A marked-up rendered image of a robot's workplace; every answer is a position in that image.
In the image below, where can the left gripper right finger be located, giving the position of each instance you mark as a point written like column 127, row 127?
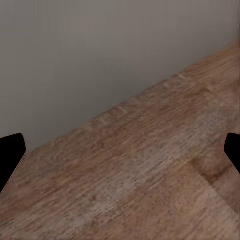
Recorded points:
column 232, row 149

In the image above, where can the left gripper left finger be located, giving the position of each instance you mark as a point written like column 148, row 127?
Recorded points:
column 12, row 150

